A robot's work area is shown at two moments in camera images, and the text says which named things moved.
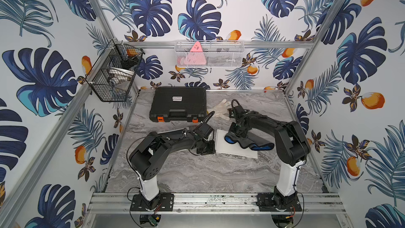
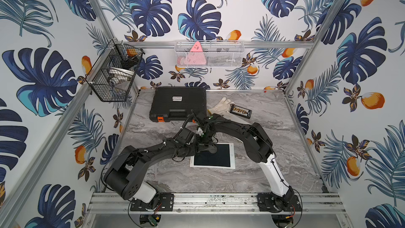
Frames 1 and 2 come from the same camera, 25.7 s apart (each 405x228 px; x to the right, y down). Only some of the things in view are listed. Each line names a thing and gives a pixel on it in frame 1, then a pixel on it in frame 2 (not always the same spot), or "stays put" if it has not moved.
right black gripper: (231, 130) → (208, 143)
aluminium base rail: (109, 203) stays put
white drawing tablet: (173, 133) → (224, 158)
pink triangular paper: (196, 56) stays put
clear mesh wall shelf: (209, 54) stays put
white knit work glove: (221, 110) stays put
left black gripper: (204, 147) → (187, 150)
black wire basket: (113, 74) stays put
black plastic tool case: (179, 104) stays put
